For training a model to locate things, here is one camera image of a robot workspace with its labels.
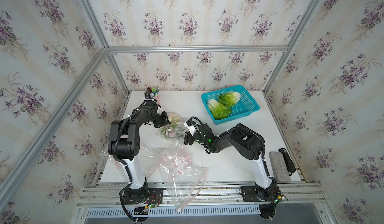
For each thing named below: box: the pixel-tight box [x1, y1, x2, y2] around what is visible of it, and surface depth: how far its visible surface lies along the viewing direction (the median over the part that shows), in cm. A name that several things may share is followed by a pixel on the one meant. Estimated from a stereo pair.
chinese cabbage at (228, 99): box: [218, 91, 242, 109], surface depth 107 cm
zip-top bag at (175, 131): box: [157, 111, 187, 142], surface depth 91 cm
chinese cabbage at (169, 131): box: [161, 118, 181, 139], surface depth 90 cm
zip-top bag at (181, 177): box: [158, 140, 207, 212], surface depth 79 cm
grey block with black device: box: [269, 148, 297, 183], surface depth 82 cm
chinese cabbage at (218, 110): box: [207, 99, 232, 120], surface depth 101 cm
